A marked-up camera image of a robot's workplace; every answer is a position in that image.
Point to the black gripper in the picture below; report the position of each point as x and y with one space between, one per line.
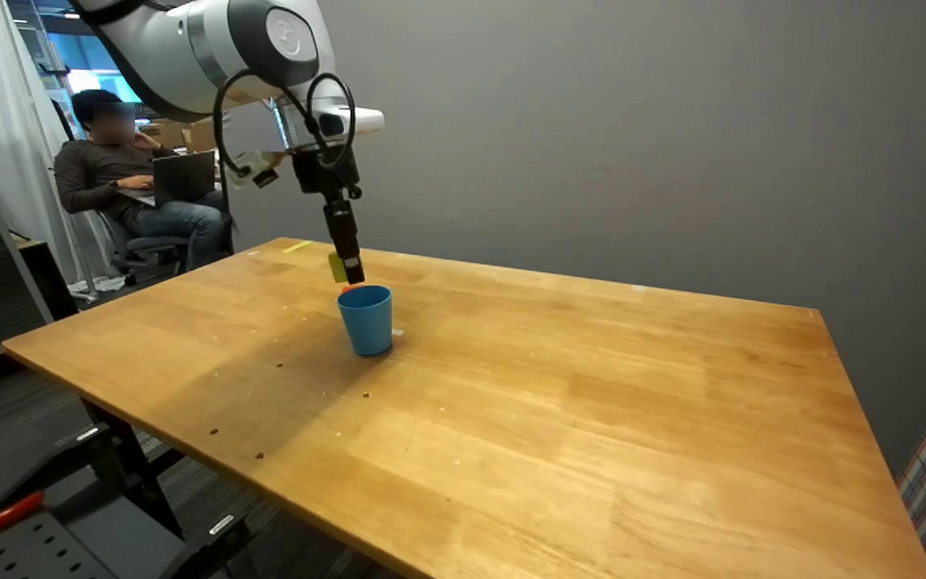
327 172

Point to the yellow building block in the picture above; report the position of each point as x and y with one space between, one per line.
336 264

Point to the black table leg frame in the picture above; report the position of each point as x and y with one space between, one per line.
131 472

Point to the dark laptop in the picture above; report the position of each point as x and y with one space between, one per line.
178 179

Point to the seated person in dark shirt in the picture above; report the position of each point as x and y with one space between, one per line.
110 163

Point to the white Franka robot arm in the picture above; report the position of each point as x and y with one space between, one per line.
206 49

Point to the blue plastic cup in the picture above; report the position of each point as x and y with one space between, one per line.
369 324

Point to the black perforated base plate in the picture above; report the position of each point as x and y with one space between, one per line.
24 534

